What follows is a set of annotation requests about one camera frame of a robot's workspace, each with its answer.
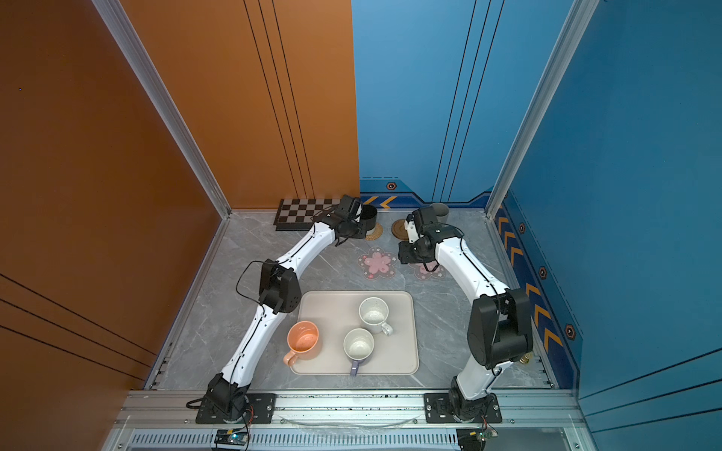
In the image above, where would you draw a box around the white mug purple handle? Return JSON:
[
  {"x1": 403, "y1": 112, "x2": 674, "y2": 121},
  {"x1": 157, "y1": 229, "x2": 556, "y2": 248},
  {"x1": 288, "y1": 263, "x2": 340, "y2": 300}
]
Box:
[{"x1": 343, "y1": 328, "x2": 375, "y2": 377}]

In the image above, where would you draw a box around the black white chessboard box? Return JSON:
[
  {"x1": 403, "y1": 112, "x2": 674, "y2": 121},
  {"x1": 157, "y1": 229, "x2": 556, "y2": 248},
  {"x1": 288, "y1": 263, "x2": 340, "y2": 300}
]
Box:
[{"x1": 274, "y1": 198, "x2": 340, "y2": 231}]

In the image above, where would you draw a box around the green circuit board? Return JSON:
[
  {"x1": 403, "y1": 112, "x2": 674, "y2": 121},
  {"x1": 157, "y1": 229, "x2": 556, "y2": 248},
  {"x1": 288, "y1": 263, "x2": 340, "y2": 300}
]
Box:
[
  {"x1": 212, "y1": 428, "x2": 250, "y2": 450},
  {"x1": 456, "y1": 428, "x2": 498, "y2": 451}
]

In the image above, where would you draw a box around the black mug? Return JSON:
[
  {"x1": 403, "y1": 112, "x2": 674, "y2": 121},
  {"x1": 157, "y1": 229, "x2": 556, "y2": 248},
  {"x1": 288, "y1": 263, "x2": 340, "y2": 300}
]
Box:
[{"x1": 359, "y1": 204, "x2": 378, "y2": 236}]

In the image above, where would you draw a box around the brown wooden round coaster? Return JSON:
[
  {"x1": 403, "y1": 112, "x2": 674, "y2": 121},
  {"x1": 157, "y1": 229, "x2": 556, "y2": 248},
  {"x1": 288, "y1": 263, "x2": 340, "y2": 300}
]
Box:
[{"x1": 391, "y1": 219, "x2": 409, "y2": 241}]

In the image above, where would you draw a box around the grey mug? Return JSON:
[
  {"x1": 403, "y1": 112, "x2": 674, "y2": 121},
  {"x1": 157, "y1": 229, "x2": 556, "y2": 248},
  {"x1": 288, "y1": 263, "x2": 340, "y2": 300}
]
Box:
[{"x1": 431, "y1": 203, "x2": 450, "y2": 224}]

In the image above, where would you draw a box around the beige plastic tray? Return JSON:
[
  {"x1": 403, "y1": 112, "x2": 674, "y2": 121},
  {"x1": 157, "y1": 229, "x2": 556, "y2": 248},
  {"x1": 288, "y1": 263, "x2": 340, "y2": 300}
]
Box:
[{"x1": 291, "y1": 291, "x2": 419, "y2": 376}]

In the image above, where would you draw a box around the woven rattan round coaster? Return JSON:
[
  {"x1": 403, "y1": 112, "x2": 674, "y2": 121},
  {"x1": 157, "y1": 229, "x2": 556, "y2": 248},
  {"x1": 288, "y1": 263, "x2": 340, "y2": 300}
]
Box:
[{"x1": 365, "y1": 224, "x2": 384, "y2": 241}]

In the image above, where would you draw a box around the pink flower coaster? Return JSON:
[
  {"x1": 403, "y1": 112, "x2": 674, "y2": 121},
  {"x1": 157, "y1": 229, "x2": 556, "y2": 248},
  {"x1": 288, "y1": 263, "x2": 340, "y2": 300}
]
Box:
[
  {"x1": 412, "y1": 262, "x2": 446, "y2": 280},
  {"x1": 358, "y1": 247, "x2": 398, "y2": 280}
]

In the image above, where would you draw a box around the right green circuit board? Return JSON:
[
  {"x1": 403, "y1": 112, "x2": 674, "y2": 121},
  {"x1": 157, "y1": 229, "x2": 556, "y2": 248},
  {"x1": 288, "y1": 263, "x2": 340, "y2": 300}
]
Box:
[{"x1": 456, "y1": 428, "x2": 498, "y2": 451}]

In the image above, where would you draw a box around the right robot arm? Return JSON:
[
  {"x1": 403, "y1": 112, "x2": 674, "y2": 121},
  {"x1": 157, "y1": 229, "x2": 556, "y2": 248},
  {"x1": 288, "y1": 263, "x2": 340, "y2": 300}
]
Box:
[{"x1": 399, "y1": 207, "x2": 534, "y2": 422}]

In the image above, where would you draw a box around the left green circuit board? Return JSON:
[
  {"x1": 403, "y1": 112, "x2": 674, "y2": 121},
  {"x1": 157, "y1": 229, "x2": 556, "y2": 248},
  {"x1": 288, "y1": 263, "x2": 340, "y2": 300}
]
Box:
[{"x1": 212, "y1": 428, "x2": 250, "y2": 450}]

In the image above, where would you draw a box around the orange pink mug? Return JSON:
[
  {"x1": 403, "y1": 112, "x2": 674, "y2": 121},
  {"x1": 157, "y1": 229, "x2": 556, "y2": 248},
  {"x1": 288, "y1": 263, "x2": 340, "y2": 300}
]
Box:
[{"x1": 283, "y1": 321, "x2": 323, "y2": 366}]

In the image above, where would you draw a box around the small brass bell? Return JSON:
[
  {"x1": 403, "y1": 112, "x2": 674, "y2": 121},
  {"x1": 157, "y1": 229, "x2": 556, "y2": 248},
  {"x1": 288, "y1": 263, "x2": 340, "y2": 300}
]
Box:
[{"x1": 519, "y1": 353, "x2": 534, "y2": 365}]

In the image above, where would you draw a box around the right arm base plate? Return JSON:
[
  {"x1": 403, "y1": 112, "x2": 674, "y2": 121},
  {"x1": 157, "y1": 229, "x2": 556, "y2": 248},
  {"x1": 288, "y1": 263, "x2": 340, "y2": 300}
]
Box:
[{"x1": 423, "y1": 392, "x2": 503, "y2": 425}]

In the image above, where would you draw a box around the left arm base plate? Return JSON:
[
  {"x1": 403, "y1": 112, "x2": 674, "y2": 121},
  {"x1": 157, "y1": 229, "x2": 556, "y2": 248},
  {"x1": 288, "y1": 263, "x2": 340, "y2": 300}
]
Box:
[{"x1": 195, "y1": 392, "x2": 276, "y2": 426}]

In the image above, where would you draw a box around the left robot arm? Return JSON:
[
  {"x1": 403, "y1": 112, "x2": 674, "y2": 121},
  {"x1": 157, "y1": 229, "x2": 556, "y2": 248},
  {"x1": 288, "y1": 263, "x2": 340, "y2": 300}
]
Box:
[{"x1": 196, "y1": 195, "x2": 370, "y2": 424}]

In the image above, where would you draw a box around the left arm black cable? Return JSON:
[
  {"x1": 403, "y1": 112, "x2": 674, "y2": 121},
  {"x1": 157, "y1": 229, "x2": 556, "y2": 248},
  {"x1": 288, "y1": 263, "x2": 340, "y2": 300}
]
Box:
[{"x1": 235, "y1": 258, "x2": 272, "y2": 308}]

